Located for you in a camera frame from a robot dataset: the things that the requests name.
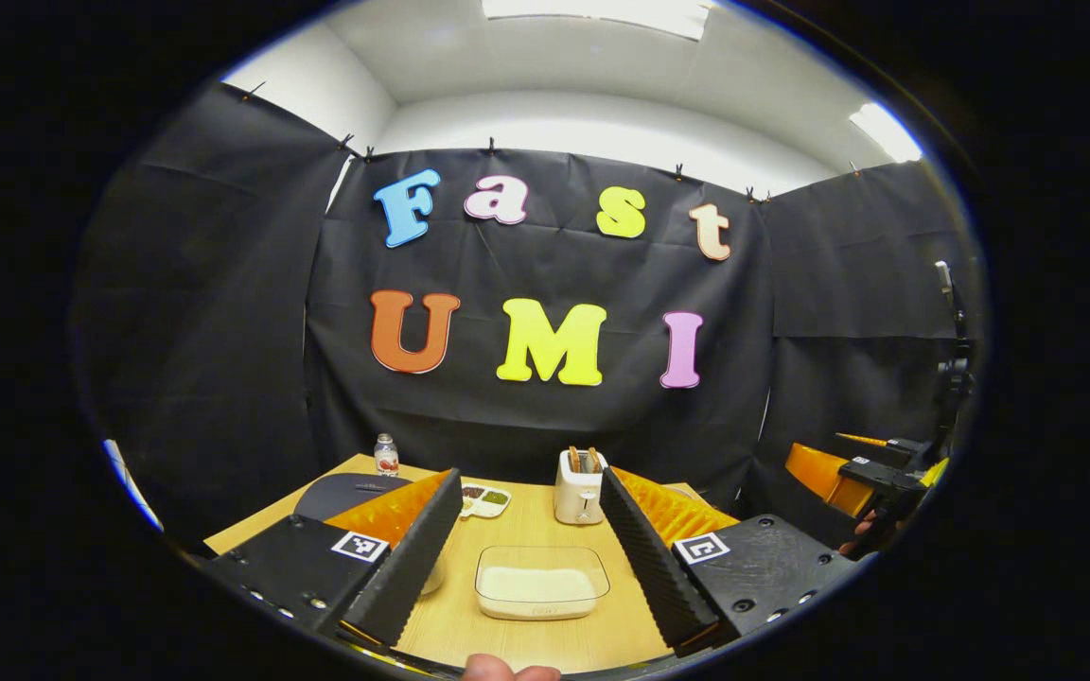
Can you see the toast slice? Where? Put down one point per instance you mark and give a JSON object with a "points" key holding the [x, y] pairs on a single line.
{"points": [[574, 461], [593, 461]]}

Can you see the white divided bean plate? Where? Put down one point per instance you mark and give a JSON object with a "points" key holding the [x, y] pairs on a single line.
{"points": [[486, 498]]}

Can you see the small ceiling light panel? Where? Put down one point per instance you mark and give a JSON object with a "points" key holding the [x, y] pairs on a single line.
{"points": [[886, 132]]}

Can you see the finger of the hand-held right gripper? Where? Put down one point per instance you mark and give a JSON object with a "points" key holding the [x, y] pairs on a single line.
{"points": [[871, 443], [824, 473]]}

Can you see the row of small cloth clips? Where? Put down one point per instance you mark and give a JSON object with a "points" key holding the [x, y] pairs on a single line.
{"points": [[491, 147]]}

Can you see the black backdrop cloth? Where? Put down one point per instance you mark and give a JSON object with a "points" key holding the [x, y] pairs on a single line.
{"points": [[545, 426]]}

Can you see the clear tray of rice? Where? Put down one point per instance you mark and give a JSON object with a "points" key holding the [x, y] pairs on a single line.
{"points": [[540, 586]]}

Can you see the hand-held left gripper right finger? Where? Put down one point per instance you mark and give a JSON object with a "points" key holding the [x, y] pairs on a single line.
{"points": [[654, 558]]}

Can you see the small clear bottle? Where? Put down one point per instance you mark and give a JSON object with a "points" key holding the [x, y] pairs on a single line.
{"points": [[386, 457]]}

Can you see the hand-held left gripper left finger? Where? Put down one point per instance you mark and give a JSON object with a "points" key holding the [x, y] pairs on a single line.
{"points": [[408, 558]]}

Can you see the white toaster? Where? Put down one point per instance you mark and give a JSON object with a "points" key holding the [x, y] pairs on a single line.
{"points": [[578, 501]]}

